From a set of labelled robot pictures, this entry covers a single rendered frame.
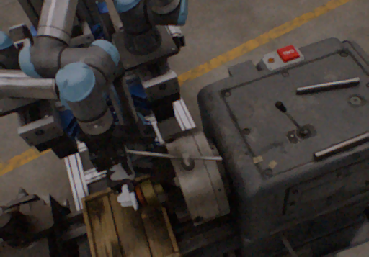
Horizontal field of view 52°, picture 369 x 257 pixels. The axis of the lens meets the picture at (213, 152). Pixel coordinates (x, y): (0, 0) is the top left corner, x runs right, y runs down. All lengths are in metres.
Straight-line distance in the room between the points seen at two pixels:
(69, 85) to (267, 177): 0.57
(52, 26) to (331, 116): 0.80
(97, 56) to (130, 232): 0.76
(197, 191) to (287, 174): 0.27
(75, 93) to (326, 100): 0.76
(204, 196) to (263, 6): 2.70
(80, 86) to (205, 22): 2.75
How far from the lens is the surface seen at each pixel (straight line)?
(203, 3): 3.71
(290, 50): 1.36
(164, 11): 1.38
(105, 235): 1.49
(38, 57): 0.97
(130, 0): 1.44
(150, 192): 1.24
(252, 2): 3.68
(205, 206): 1.16
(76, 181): 2.46
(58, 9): 1.01
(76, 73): 0.83
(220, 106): 1.21
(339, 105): 1.24
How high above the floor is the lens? 2.20
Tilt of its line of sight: 58 degrees down
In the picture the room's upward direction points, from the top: 9 degrees counter-clockwise
